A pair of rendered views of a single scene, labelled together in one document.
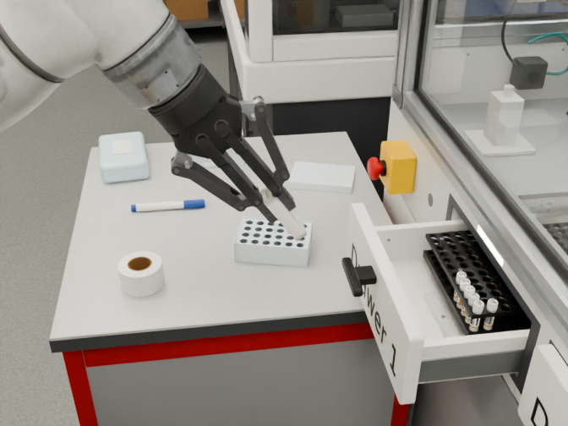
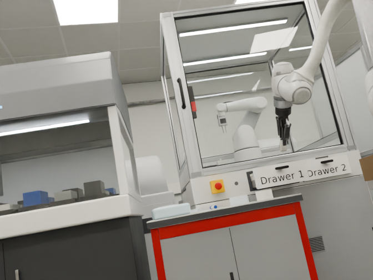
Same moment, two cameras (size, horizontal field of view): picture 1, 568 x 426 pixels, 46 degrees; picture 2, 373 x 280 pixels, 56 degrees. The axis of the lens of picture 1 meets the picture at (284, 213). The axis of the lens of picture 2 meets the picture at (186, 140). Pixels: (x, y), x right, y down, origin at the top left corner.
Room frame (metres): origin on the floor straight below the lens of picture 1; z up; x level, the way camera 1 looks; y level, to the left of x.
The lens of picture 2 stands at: (1.08, 1.78, 0.77)
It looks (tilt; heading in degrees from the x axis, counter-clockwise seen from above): 11 degrees up; 272
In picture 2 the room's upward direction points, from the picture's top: 10 degrees counter-clockwise
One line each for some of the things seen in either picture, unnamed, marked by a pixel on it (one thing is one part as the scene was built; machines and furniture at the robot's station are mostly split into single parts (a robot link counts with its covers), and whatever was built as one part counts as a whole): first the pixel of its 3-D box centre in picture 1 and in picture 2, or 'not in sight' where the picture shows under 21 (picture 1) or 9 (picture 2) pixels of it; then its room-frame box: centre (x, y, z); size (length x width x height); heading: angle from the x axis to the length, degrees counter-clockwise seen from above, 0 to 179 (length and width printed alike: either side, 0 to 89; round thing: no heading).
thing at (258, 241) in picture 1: (274, 241); (239, 200); (0.94, 0.02, 0.78); 0.12 x 0.08 x 0.04; 83
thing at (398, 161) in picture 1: (395, 166); (217, 186); (1.03, -0.19, 0.88); 0.07 x 0.05 x 0.07; 8
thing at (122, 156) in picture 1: (122, 155); (170, 211); (1.25, 0.34, 0.78); 0.15 x 0.10 x 0.04; 14
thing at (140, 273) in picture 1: (141, 273); (264, 195); (0.85, 0.23, 0.78); 0.07 x 0.07 x 0.04
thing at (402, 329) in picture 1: (379, 292); (281, 174); (0.69, -0.13, 0.87); 0.29 x 0.02 x 0.11; 8
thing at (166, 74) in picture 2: not in sight; (173, 107); (1.22, -0.67, 1.52); 0.87 x 0.01 x 0.86; 98
